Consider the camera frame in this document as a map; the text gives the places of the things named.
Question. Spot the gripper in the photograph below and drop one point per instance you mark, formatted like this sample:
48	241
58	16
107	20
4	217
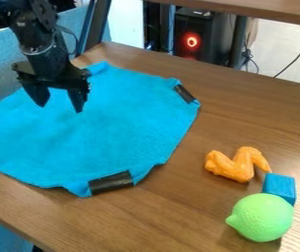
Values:
47	65

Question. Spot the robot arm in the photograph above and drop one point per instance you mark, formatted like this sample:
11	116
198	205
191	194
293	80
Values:
31	18

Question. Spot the blue cloth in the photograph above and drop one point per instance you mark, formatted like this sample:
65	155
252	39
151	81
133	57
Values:
91	131

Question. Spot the black computer tower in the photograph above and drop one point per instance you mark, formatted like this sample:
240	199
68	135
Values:
198	36

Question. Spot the orange toy chicken wing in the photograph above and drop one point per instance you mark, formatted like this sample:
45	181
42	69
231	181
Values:
237	167

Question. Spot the green toy lime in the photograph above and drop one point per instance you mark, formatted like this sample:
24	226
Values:
261	217

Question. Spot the blue block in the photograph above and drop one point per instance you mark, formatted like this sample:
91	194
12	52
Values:
280	187

